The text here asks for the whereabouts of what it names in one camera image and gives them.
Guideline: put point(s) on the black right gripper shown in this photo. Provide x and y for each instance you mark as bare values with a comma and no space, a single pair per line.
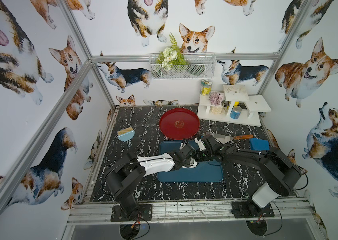
208,147

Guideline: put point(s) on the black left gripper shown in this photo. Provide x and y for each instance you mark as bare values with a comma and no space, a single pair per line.
193,151

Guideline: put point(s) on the blue rectangular tray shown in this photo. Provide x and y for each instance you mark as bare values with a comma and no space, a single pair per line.
204,172

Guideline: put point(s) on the white dough piece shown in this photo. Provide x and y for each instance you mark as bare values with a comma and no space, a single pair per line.
190,163

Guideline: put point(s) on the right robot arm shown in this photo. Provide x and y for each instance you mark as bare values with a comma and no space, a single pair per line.
280,174

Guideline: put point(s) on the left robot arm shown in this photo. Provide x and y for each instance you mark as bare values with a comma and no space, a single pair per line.
125,175

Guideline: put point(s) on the round red tray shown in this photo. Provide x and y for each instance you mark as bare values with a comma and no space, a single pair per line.
179,124

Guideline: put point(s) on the blue dustpan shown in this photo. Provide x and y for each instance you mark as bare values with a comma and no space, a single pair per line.
259,145

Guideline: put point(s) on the blue bottle yellow cap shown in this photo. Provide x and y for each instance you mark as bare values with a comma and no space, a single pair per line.
236,111

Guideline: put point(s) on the purple flower pot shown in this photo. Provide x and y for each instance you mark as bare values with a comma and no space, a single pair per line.
217,100

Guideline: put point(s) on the white tiered shelf stand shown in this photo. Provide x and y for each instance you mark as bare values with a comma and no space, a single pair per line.
254,104

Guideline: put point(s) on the yellow green can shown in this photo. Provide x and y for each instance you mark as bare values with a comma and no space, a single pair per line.
206,87

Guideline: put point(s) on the artificial green white plant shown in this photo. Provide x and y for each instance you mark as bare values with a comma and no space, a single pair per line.
171,56

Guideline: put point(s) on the metal scraper wooden handle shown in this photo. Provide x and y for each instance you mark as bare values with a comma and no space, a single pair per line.
225,139

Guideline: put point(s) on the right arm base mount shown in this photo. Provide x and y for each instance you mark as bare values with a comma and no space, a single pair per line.
249,209

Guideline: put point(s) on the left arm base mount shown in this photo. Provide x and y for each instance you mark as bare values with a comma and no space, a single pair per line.
143,212

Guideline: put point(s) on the white wire wall basket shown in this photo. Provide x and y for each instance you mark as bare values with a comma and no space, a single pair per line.
199,66

